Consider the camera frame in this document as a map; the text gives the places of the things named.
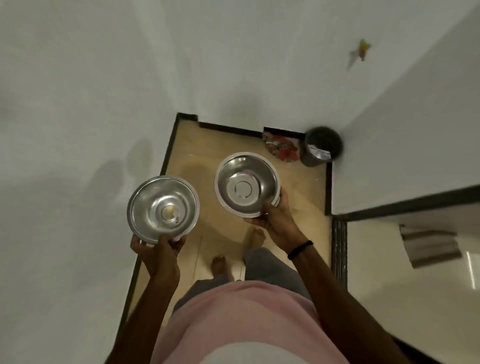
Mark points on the person's right hand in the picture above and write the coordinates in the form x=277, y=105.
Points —
x=279, y=225

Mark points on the person's left hand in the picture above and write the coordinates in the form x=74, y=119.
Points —
x=159, y=258

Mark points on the person's right thumb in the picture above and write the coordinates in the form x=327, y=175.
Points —
x=282, y=198

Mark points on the person's left thumb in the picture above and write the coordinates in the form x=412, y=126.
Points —
x=134, y=241

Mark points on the steel bowl with food scrap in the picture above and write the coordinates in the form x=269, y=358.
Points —
x=150, y=202

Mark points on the person's right forearm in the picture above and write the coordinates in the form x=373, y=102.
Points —
x=337, y=300

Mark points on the person's left forearm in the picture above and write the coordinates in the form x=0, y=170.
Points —
x=144, y=315

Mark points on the person's right foot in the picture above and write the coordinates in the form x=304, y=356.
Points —
x=256, y=236

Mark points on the person's foot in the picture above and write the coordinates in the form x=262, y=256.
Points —
x=221, y=267
x=256, y=236

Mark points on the yellow food scrap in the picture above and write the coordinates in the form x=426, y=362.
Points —
x=170, y=212

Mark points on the red crumpled snack wrapper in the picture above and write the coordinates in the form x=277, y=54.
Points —
x=282, y=147

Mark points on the black wristband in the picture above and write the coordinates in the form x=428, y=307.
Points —
x=300, y=249

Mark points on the silver foil packet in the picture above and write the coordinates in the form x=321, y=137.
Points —
x=320, y=153

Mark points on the grey trousers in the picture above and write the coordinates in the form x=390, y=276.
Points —
x=266, y=268

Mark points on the dark round waste bin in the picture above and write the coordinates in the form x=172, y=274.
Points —
x=330, y=140

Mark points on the black door threshold strip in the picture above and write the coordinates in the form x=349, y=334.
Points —
x=339, y=251

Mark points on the person's left foot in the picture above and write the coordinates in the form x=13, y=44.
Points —
x=221, y=267

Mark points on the pink shirt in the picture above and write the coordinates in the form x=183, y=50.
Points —
x=240, y=326

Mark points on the yellow green wall hook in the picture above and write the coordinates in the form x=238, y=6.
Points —
x=363, y=48

